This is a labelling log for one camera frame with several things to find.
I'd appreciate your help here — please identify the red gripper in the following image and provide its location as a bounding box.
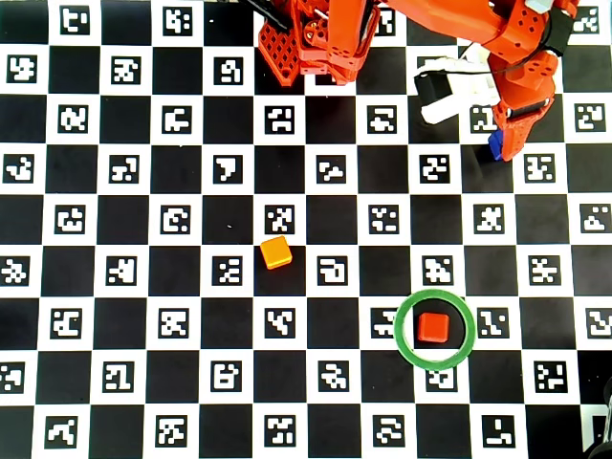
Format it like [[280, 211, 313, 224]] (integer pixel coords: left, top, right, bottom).
[[487, 51, 559, 162]]

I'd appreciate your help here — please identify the red cube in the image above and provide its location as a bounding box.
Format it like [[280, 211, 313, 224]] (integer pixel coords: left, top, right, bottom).
[[416, 313, 450, 344]]

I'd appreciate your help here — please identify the orange cube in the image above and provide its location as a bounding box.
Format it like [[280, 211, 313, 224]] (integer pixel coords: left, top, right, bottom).
[[260, 235, 294, 271]]

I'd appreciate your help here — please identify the black white marker checkerboard mat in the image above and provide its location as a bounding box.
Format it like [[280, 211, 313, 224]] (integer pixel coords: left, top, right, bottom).
[[0, 0, 612, 459]]

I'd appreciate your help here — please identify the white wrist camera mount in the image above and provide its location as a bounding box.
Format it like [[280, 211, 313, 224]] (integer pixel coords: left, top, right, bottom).
[[413, 55, 501, 126]]

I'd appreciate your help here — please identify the thin black camera cable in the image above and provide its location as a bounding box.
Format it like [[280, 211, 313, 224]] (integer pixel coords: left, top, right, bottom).
[[413, 40, 570, 77]]

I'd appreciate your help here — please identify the green flat ring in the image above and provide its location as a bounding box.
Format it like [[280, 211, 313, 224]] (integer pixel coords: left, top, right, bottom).
[[394, 289, 477, 372]]

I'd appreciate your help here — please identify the thick black cable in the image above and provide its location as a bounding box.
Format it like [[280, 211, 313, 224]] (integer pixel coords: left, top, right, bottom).
[[238, 0, 291, 33]]

